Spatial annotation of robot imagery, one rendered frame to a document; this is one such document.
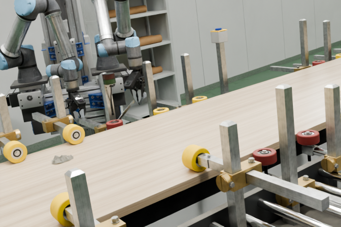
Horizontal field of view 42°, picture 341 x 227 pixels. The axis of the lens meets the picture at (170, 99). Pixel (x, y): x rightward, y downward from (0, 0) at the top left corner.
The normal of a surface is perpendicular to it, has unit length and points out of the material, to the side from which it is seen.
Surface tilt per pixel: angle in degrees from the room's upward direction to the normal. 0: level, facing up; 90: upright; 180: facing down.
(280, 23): 90
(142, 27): 90
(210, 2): 90
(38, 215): 0
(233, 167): 90
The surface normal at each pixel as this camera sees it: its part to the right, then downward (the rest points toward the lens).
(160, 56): -0.73, 0.25
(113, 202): -0.13, -0.96
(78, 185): 0.57, 0.12
